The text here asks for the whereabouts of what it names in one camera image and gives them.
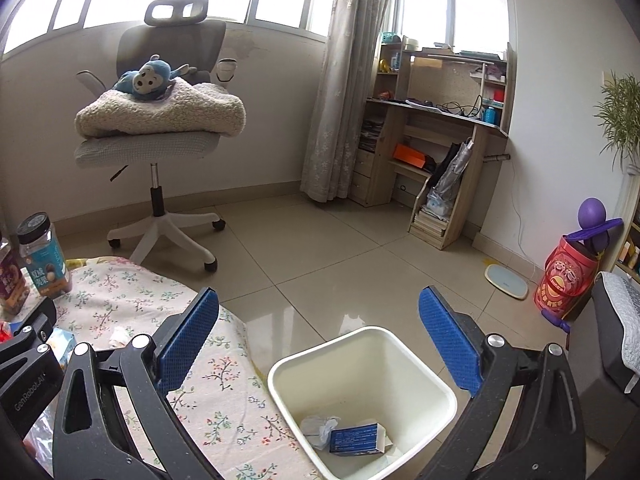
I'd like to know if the purple label nut jar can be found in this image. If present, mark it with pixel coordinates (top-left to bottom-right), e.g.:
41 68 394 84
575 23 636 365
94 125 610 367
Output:
0 236 29 316

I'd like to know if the blue white milk carton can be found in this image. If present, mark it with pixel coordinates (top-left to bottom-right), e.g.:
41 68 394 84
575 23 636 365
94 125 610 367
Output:
47 327 76 370

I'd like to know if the cream fleece blanket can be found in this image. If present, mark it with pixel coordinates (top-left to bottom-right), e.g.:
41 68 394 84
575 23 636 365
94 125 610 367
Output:
75 78 246 139

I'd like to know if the red gift bucket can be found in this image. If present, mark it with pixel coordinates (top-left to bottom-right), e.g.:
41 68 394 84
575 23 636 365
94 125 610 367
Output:
534 236 599 318

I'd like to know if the purple toy ball figure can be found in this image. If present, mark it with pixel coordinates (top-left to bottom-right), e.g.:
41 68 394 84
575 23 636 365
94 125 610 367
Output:
565 197 624 255

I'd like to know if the floral tablecloth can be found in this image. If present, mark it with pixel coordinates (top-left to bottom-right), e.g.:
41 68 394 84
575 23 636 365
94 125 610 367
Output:
54 257 320 479

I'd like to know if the white bathroom scale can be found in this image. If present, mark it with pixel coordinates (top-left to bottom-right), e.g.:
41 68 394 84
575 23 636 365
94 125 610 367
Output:
485 263 528 300

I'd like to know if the beige curtain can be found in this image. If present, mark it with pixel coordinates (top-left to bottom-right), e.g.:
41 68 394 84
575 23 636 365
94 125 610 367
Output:
300 0 390 204

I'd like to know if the clear plastic bag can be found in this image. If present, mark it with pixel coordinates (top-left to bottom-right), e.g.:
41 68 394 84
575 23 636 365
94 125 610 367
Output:
299 415 341 451

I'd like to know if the blue monkey plush toy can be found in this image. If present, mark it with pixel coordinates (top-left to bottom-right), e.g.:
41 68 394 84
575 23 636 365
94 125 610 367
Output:
113 54 198 101

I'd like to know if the blue box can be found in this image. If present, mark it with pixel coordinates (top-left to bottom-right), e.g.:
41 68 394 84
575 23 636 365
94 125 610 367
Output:
329 422 393 456

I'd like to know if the orange box on desk shelf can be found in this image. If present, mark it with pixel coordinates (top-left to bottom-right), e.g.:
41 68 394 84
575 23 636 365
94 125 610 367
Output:
393 143 427 169

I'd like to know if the green potted plant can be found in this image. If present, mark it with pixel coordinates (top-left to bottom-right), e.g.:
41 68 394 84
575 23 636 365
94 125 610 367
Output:
594 72 640 177

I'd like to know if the white trash bin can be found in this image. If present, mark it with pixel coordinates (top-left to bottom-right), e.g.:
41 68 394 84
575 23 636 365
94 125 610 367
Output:
268 326 458 479

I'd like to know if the silver bag under desk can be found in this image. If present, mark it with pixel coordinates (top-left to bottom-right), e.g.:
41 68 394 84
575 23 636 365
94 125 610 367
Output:
422 138 474 221

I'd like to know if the wooden desk with shelves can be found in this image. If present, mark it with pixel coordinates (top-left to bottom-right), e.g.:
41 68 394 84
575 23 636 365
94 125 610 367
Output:
348 36 516 249

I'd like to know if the teal label nut jar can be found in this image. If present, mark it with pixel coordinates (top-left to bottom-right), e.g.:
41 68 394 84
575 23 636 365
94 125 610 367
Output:
16 211 72 298

